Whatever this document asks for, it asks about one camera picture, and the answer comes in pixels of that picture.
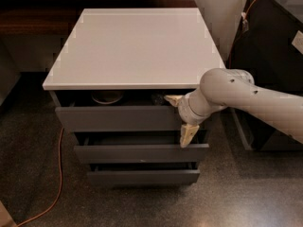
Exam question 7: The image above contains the grey middle drawer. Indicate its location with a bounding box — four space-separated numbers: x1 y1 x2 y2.
74 131 209 164

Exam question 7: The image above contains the dark wooden shelf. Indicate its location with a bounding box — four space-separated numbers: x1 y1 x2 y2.
0 0 197 35

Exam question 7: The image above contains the orange cable on cabinet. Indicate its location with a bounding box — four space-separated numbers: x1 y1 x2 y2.
226 0 303 69

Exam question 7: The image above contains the grey drawer cabinet white top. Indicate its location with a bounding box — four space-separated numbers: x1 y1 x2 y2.
42 7 234 187

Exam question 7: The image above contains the orange floor cable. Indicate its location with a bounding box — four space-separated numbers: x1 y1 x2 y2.
16 126 65 227

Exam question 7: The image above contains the grey drawer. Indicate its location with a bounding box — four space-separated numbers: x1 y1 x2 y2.
74 131 209 164
87 163 200 187
56 90 182 132

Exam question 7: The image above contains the grey bottom drawer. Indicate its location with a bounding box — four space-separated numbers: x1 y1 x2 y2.
87 163 200 187

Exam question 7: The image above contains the clear plastic water bottle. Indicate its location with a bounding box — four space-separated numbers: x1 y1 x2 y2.
151 93 167 106

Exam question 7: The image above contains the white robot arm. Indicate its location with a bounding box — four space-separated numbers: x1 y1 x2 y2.
165 68 303 148

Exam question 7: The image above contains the grey top drawer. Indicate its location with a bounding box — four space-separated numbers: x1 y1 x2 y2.
56 90 182 132

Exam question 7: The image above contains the white bowl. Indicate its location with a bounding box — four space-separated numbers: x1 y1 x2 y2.
91 91 124 105

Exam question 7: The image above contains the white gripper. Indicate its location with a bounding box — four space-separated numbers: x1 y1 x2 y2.
164 89 218 148

